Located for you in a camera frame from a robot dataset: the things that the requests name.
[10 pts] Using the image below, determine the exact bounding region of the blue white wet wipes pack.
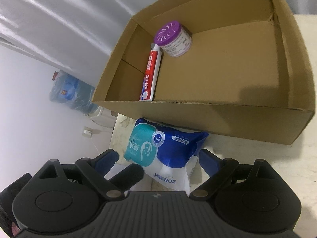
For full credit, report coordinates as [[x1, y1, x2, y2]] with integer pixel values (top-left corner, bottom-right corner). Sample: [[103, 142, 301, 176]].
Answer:
[[124, 118, 209, 193]]

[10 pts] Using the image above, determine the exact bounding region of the red white toothpaste tube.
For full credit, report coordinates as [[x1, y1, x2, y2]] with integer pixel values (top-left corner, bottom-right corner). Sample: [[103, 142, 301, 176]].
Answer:
[[139, 44, 162, 102]]

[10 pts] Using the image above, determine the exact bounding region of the purple lid air freshener jar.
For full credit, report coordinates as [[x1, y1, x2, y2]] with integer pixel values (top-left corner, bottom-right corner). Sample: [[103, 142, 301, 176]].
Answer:
[[154, 20, 192, 58]]

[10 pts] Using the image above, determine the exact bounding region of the white cardboard box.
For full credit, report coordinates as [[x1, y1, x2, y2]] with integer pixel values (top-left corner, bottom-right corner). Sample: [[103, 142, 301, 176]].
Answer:
[[105, 163, 152, 193]]

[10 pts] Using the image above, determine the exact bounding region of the white water dispenser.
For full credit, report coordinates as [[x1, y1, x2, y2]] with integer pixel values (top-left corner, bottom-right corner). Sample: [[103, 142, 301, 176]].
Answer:
[[85, 106, 116, 128]]

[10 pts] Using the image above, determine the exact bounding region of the blue water jug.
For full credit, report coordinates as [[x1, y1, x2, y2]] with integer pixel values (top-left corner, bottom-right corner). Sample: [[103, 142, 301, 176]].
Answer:
[[49, 70, 98, 114]]

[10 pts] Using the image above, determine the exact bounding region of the brown cardboard box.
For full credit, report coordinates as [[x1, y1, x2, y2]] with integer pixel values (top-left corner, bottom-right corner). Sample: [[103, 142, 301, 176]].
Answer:
[[93, 0, 315, 145]]

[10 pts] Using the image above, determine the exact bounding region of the white grey curtain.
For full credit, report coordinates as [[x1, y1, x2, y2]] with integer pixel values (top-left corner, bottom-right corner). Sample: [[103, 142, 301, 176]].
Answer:
[[1, 0, 157, 86]]

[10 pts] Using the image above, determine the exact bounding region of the white wall socket with plug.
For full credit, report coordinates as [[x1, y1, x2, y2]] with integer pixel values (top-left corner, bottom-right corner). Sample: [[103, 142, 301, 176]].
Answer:
[[82, 126, 93, 139]]

